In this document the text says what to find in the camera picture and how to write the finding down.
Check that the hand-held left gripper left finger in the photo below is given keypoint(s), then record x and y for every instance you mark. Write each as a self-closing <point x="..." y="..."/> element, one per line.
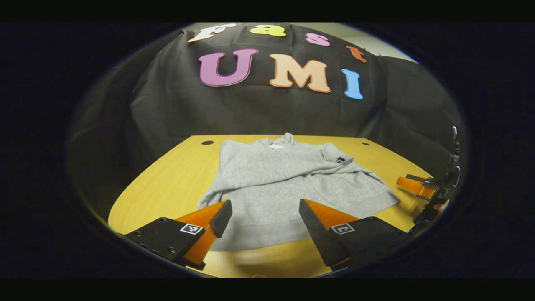
<point x="221" y="217"/>

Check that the grey sweatshirt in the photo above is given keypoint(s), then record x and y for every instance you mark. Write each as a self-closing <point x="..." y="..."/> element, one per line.
<point x="271" y="184"/>

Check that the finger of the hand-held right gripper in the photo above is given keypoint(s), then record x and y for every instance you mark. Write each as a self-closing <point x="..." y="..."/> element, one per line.
<point x="413" y="187"/>

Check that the black backdrop cloth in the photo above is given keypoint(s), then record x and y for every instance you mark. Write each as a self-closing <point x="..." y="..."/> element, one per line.
<point x="259" y="113"/>

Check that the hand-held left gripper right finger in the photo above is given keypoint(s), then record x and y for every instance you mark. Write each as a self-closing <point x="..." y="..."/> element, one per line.
<point x="317" y="238"/>

